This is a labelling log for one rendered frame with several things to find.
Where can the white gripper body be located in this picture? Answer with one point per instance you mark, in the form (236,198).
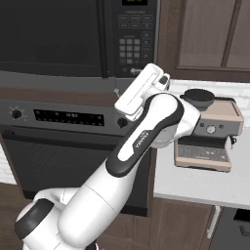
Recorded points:
(136,91)

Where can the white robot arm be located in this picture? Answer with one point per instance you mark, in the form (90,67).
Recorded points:
(97,198)

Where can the black microwave oven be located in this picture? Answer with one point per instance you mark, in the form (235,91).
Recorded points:
(65,32)

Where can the black microwave door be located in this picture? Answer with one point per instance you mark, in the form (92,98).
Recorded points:
(49,35)

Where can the black oven door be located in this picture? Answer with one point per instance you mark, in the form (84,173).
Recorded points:
(58,169)

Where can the brown base cupboard door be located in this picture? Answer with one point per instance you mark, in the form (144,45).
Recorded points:
(179,228)

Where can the black oven knob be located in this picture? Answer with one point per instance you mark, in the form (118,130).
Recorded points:
(122,122)
(16,114)

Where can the grey and black oven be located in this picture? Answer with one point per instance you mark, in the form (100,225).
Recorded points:
(65,97)

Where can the beige espresso machine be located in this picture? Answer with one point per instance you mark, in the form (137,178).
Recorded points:
(215,130)

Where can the dark grey dishwasher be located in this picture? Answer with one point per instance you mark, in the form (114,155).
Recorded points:
(232,231)

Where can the brown wall cupboard door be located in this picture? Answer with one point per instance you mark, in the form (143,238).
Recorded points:
(201,32)
(241,35)

